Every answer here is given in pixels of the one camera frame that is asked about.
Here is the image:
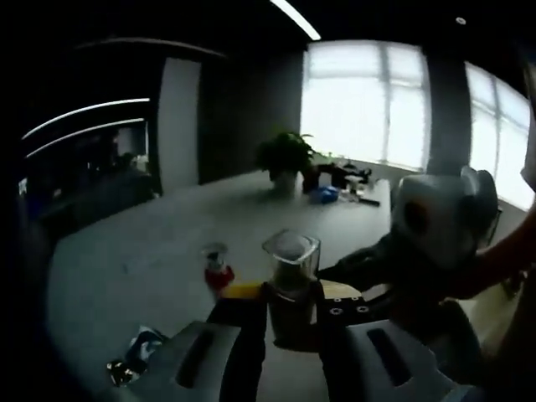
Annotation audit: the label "silver blue skincare sachet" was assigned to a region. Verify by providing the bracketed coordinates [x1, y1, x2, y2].
[126, 325, 168, 366]

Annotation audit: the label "dark tabletop items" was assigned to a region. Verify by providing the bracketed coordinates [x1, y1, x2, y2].
[317, 161, 374, 188]

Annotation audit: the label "large red-collared skincare bottle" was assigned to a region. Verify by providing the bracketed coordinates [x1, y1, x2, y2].
[199, 241, 236, 296]

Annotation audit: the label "dark red plant pot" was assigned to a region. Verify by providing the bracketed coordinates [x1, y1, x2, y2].
[301, 163, 323, 194]

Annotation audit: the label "small white skincare pump bottle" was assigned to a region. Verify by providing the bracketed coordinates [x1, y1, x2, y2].
[261, 229, 322, 352]

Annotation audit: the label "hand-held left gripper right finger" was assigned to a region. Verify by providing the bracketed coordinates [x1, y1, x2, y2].
[312, 281, 464, 402]

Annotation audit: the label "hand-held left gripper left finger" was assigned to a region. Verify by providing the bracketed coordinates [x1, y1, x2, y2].
[125, 282, 270, 402]

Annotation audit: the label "blue tabletop item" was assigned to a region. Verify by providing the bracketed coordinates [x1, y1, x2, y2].
[308, 186, 340, 205]

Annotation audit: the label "gold skincare sachet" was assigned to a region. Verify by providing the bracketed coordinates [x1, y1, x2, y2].
[106, 359, 140, 387]

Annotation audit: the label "green plant in white pot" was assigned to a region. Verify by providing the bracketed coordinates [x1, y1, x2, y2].
[255, 131, 316, 194]

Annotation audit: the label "bright window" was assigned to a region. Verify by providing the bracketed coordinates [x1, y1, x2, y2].
[300, 39, 536, 210]

